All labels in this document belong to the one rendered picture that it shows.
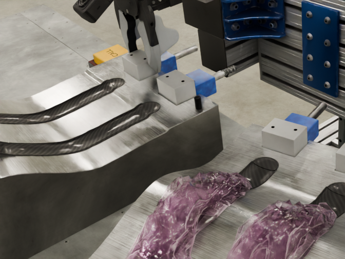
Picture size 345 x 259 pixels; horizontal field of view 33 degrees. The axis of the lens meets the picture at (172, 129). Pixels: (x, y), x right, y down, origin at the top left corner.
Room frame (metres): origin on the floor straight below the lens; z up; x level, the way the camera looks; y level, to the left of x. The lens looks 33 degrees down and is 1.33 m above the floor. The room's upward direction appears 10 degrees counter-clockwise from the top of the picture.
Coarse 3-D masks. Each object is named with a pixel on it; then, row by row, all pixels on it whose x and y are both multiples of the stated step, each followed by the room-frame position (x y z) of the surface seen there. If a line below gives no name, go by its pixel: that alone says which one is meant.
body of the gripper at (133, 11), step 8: (120, 0) 0.88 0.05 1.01; (128, 0) 0.85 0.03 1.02; (136, 0) 0.83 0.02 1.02; (152, 0) 0.86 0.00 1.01; (160, 0) 0.86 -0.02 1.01; (168, 0) 0.87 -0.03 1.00; (176, 0) 0.86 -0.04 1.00; (120, 8) 0.88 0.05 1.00; (128, 8) 0.86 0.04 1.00; (136, 8) 0.83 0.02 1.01; (152, 8) 0.86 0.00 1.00; (160, 8) 0.86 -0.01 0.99; (136, 16) 0.85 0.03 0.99
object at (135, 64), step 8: (192, 48) 0.91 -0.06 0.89; (128, 56) 0.87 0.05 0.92; (136, 56) 0.87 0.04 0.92; (144, 56) 0.86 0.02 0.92; (168, 56) 0.87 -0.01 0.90; (176, 56) 0.89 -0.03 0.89; (184, 56) 0.90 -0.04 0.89; (128, 64) 0.86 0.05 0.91; (136, 64) 0.84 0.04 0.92; (144, 64) 0.84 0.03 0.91; (168, 64) 0.87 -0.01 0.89; (176, 64) 0.87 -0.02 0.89; (128, 72) 0.86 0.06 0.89; (136, 72) 0.84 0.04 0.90; (144, 72) 0.84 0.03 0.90; (152, 72) 0.85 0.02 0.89
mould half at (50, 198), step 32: (32, 96) 0.86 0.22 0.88; (64, 96) 0.83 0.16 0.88; (128, 96) 0.79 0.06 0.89; (160, 96) 0.77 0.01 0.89; (0, 128) 0.71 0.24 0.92; (32, 128) 0.73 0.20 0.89; (64, 128) 0.74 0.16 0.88; (128, 128) 0.70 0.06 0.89; (160, 128) 0.69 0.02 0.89; (192, 128) 0.70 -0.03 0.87; (0, 160) 0.61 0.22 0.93; (32, 160) 0.62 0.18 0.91; (64, 160) 0.64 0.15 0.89; (96, 160) 0.64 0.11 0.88; (128, 160) 0.65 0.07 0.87; (160, 160) 0.67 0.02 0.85; (192, 160) 0.69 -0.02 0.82; (0, 192) 0.57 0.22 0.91; (32, 192) 0.58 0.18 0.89; (64, 192) 0.60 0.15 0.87; (96, 192) 0.62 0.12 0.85; (128, 192) 0.64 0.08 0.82; (0, 224) 0.56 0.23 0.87; (32, 224) 0.58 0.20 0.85; (64, 224) 0.59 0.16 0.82; (0, 256) 0.55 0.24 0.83
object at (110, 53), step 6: (108, 48) 1.09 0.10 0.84; (114, 48) 1.09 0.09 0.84; (120, 48) 1.08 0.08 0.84; (96, 54) 1.07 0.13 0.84; (102, 54) 1.07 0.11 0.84; (108, 54) 1.06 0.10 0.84; (114, 54) 1.06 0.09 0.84; (120, 54) 1.06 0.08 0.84; (96, 60) 1.07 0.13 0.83; (102, 60) 1.04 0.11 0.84
